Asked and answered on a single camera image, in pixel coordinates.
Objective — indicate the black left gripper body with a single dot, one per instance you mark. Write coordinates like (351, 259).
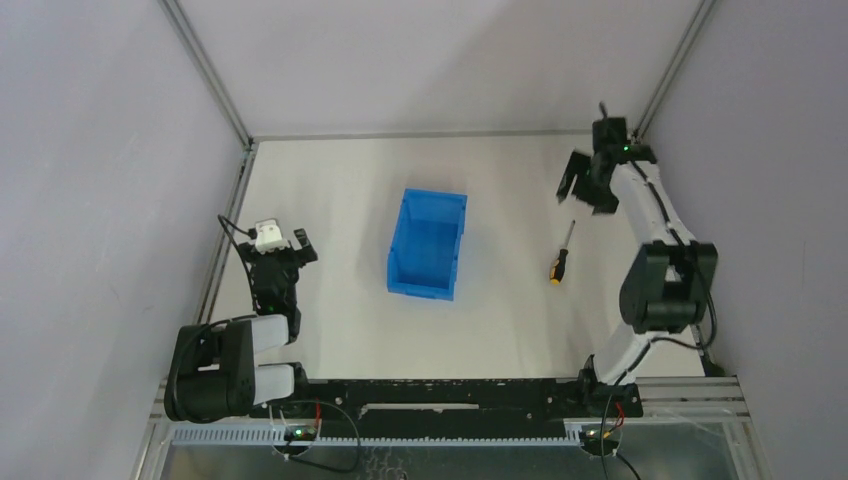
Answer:
(284, 255)

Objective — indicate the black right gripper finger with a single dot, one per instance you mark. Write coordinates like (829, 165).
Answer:
(604, 202)
(577, 168)

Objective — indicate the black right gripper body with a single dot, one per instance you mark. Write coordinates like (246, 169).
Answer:
(594, 184)

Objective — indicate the yellow black handled screwdriver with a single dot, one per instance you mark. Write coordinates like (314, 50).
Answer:
(558, 267)

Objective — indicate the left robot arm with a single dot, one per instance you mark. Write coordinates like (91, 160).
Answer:
(214, 373)

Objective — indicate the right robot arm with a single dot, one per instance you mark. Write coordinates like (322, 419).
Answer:
(665, 296)

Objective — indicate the blue plastic bin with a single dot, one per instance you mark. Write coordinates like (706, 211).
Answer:
(424, 252)

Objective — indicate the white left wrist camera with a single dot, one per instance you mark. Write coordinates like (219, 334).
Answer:
(269, 236)

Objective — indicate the aluminium frame right post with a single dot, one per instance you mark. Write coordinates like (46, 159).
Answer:
(680, 54)

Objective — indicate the aluminium frame post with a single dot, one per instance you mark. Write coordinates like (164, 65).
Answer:
(680, 54)
(197, 53)

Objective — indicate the left controller board with wires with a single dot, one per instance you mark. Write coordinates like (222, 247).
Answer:
(299, 438)

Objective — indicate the controller board with wires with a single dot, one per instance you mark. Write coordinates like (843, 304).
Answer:
(599, 443)
(299, 438)

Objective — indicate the aluminium frame left post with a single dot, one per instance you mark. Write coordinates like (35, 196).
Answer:
(197, 53)

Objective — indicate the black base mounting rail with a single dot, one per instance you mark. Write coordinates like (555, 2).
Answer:
(456, 409)

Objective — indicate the right controller board with wires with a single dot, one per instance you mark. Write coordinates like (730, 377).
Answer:
(599, 443)

